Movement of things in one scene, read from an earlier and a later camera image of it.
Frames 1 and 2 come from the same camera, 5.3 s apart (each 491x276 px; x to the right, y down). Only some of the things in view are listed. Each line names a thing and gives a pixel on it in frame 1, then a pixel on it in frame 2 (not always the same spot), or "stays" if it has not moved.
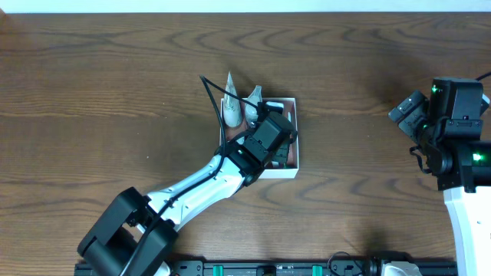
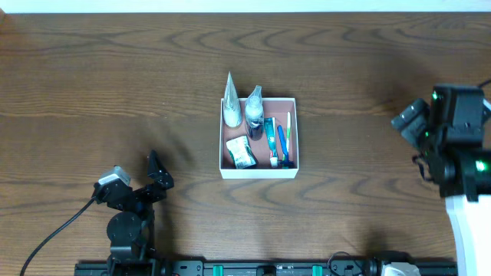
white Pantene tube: (232, 111) stays
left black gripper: (286, 152) → (142, 192)
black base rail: (299, 267) stays
